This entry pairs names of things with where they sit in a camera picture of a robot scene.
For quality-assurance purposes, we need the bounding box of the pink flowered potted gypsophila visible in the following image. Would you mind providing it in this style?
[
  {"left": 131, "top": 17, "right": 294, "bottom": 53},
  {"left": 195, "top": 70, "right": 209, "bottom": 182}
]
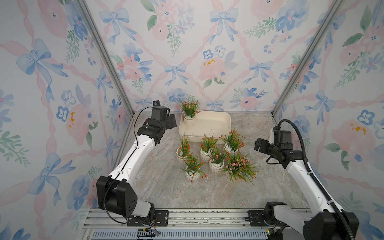
[{"left": 182, "top": 100, "right": 200, "bottom": 127}]

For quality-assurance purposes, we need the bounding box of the orange flowered potted gypsophila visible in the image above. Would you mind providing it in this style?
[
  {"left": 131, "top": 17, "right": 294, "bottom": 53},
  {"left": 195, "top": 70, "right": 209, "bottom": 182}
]
[{"left": 176, "top": 137, "right": 191, "bottom": 160}]

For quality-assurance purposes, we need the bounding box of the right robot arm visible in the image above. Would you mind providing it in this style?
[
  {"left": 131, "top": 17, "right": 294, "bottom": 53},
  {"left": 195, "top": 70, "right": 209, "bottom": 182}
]
[{"left": 255, "top": 139, "right": 359, "bottom": 240}]

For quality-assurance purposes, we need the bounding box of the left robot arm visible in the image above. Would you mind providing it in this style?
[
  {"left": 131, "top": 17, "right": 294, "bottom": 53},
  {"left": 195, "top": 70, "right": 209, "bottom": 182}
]
[{"left": 97, "top": 114, "right": 177, "bottom": 225}]

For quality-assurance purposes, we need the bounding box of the cream plastic storage box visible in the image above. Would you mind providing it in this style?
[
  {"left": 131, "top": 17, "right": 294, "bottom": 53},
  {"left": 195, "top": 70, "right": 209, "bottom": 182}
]
[{"left": 178, "top": 111, "right": 232, "bottom": 143}]

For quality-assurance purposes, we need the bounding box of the large pink flowered potted plant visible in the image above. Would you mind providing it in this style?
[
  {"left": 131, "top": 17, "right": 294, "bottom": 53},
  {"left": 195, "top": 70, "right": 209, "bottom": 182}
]
[{"left": 222, "top": 153, "right": 259, "bottom": 185}]

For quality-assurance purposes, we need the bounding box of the centre small potted gypsophila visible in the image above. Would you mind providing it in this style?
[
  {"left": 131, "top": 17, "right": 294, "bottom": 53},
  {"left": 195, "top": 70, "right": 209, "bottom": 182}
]
[{"left": 209, "top": 148, "right": 226, "bottom": 174}]

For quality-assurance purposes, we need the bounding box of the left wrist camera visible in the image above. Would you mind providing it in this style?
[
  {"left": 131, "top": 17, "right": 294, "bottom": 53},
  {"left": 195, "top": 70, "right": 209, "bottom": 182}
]
[{"left": 151, "top": 101, "right": 170, "bottom": 121}]

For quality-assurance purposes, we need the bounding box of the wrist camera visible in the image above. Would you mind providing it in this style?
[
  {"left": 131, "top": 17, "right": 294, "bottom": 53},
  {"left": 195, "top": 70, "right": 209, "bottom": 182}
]
[
  {"left": 273, "top": 130, "right": 292, "bottom": 145},
  {"left": 151, "top": 101, "right": 170, "bottom": 121}
]

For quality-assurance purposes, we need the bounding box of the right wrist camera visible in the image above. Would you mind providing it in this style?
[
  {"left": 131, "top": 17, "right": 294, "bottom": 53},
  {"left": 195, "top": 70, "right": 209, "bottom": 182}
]
[{"left": 273, "top": 130, "right": 292, "bottom": 145}]

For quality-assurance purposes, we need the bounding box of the black corrugated cable conduit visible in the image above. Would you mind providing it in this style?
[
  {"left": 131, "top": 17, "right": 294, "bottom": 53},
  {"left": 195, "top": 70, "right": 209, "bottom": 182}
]
[{"left": 277, "top": 119, "right": 355, "bottom": 240}]

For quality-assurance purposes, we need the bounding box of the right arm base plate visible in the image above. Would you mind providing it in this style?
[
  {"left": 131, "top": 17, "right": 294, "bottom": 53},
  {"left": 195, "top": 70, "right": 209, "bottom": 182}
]
[{"left": 245, "top": 210, "right": 282, "bottom": 228}]

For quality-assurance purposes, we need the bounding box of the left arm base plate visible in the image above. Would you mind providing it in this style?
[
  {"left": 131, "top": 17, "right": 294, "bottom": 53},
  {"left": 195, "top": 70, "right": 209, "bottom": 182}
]
[{"left": 127, "top": 210, "right": 169, "bottom": 227}]

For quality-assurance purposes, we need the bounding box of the aluminium rail frame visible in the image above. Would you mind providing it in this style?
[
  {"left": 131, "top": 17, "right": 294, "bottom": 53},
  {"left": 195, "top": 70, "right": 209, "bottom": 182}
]
[{"left": 78, "top": 209, "right": 303, "bottom": 240}]

